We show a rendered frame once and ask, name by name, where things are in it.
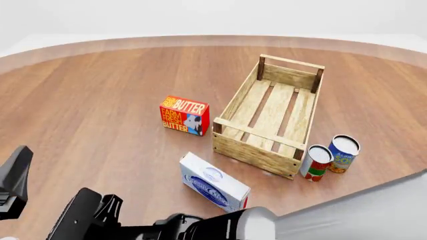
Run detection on blue and yellow soup tin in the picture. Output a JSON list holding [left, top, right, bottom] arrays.
[[328, 134, 362, 174]]

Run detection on red butter box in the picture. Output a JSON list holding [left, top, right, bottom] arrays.
[[159, 95, 211, 137]]

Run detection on tin with tomato print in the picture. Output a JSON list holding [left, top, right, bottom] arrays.
[[300, 144, 335, 183]]

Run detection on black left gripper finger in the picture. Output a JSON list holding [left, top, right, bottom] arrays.
[[0, 145, 35, 202]]

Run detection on white cream cheese box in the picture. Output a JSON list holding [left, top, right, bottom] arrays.
[[179, 151, 252, 214]]

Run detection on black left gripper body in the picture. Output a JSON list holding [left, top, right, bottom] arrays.
[[0, 187, 27, 222]]

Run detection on wooden slat tray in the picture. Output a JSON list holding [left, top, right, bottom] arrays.
[[212, 53, 326, 181]]

